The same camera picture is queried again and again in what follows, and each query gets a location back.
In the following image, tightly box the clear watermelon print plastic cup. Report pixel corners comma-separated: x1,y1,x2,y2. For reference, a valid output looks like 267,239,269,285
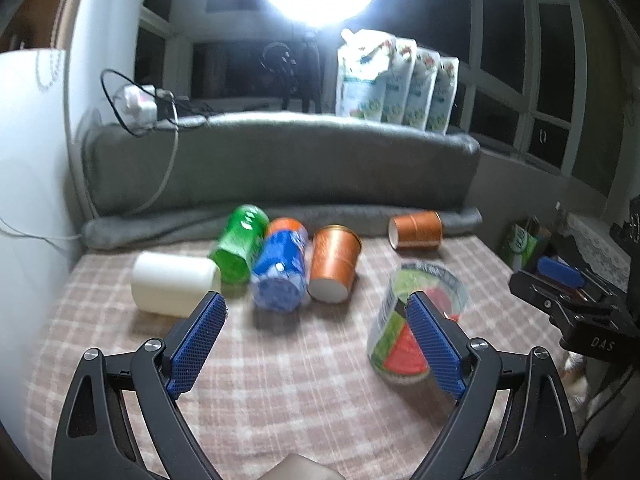
367,261,470,386

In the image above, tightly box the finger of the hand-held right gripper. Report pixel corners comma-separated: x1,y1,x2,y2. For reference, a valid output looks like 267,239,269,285
537,237,608,288

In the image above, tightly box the white cable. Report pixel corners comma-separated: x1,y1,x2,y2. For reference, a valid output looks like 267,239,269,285
0,110,181,242

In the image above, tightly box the copper paper cup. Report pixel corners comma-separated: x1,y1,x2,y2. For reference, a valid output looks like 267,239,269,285
388,211,444,251
307,225,362,304

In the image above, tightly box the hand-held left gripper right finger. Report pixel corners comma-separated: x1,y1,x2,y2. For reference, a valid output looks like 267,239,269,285
405,290,585,480

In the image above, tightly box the black tripod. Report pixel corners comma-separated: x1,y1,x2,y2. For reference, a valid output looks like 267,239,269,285
260,30,327,112

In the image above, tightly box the white refill pouch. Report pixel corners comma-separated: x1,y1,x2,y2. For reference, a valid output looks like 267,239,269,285
425,56,460,136
335,28,397,122
382,37,419,124
404,47,441,131

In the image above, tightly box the grey cushion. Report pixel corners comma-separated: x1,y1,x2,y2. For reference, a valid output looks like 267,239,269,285
80,111,482,217

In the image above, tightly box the green carton box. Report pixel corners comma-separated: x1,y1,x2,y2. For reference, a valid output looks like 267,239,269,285
501,216,552,272

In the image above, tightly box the white cup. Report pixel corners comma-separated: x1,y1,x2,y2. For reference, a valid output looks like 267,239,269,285
131,251,222,318

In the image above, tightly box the checked pink blanket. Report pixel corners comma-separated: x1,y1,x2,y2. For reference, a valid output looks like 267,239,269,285
25,234,573,480

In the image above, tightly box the white power adapter with cables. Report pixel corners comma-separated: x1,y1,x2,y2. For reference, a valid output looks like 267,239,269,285
100,68,212,137

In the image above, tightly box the white power strip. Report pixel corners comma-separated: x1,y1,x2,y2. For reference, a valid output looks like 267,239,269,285
114,84,162,129

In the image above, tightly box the rolled grey blanket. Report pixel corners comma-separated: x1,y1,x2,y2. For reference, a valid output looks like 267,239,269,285
81,204,484,252

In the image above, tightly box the white lace cloth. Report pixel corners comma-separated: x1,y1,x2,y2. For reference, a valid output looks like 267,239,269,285
564,214,632,283

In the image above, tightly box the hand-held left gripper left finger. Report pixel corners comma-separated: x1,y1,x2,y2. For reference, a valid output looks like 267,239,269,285
51,291,229,480

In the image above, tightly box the green soda can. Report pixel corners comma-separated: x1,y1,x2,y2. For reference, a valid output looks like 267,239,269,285
208,204,271,285

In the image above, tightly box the blue soda can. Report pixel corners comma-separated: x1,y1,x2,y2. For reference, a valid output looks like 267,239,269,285
250,230,310,312

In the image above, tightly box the dark framed window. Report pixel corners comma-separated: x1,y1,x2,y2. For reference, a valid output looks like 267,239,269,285
134,0,623,197

